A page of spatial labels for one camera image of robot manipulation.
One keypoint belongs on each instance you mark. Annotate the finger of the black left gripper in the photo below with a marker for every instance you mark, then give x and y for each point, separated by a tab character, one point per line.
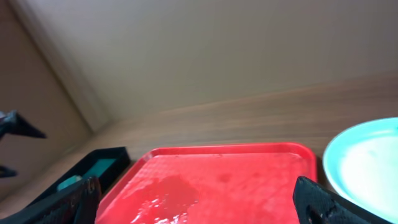
6	172
13	123

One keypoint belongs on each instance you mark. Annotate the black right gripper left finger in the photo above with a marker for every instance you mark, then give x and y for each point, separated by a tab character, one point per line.
75	204

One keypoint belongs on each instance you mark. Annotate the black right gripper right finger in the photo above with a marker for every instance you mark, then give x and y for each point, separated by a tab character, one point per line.
315	204

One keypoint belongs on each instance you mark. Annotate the light blue plate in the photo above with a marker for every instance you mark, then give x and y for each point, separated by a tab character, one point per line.
360	163

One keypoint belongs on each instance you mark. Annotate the black water tray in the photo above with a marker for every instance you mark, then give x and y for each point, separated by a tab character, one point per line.
105	164

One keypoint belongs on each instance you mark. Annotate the red plastic tray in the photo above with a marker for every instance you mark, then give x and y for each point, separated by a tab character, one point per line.
241	183

